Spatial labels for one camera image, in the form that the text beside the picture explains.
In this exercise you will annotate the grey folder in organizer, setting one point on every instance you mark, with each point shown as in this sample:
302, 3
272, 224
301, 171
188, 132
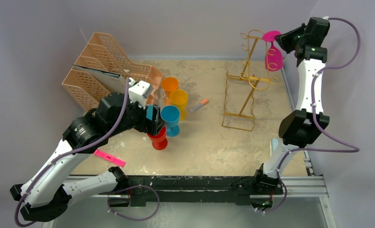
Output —
112, 81

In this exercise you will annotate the magenta wine glass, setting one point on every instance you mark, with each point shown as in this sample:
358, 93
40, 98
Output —
273, 58

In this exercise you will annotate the grey orange highlighter marker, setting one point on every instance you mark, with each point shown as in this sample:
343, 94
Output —
199, 105

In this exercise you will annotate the red wine glass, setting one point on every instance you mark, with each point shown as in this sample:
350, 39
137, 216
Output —
159, 141

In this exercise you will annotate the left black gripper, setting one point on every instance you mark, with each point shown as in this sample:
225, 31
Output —
150, 126

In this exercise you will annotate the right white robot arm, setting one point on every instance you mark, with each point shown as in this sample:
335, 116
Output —
301, 127

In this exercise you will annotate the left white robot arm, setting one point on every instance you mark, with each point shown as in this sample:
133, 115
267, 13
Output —
48, 194

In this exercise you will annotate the yellow wine glass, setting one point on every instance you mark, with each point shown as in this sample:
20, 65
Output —
179, 99

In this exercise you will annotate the orange wine glass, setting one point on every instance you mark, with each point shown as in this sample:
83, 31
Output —
169, 84

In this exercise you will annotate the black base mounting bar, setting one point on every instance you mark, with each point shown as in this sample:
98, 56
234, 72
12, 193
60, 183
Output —
240, 190

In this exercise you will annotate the blue wine glass front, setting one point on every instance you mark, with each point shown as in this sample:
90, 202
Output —
150, 112

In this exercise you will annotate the orange plastic file organizer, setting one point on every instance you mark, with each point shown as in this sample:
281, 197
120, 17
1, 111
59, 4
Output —
102, 68

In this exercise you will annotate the pink plastic clip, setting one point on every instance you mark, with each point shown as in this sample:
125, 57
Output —
110, 158

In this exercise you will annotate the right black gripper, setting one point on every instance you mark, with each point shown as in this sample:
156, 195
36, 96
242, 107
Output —
290, 39

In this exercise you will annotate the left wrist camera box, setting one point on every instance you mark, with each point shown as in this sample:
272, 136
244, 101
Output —
139, 92

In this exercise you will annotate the blue wine glass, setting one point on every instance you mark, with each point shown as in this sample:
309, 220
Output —
150, 112
171, 116

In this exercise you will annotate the clear wine glass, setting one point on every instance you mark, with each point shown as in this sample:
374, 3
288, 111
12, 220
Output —
160, 98

